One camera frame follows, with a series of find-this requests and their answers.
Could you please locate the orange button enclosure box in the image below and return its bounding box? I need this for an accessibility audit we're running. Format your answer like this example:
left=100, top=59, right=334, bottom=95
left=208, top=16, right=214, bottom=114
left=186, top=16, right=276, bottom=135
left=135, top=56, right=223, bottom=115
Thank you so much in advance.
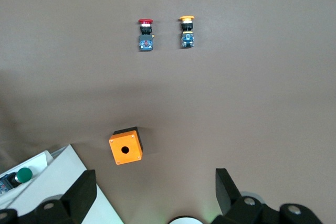
left=108, top=126, right=144, bottom=166

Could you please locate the yellow mushroom push button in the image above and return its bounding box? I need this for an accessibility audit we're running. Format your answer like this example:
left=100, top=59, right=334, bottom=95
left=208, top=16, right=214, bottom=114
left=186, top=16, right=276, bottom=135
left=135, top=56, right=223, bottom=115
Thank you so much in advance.
left=179, top=15, right=196, bottom=49

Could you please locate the green mushroom push button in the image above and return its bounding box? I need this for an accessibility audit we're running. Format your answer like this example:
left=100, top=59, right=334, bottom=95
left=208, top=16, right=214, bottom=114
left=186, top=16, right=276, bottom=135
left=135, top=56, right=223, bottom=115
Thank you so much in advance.
left=0, top=167, right=34, bottom=195

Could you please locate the red mushroom push button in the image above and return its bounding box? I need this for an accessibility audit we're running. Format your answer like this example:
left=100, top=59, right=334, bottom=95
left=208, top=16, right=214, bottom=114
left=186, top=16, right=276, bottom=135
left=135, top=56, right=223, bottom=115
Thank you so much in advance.
left=137, top=18, right=155, bottom=52

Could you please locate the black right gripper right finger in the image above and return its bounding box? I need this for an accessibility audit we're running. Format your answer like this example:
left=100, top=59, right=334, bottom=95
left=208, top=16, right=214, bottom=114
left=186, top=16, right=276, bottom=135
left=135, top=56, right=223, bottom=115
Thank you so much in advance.
left=211, top=168, right=324, bottom=224

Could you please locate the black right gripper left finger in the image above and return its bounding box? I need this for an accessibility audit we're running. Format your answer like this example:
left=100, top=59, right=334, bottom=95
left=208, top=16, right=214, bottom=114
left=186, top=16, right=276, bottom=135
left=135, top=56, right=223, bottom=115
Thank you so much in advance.
left=0, top=169, right=98, bottom=224

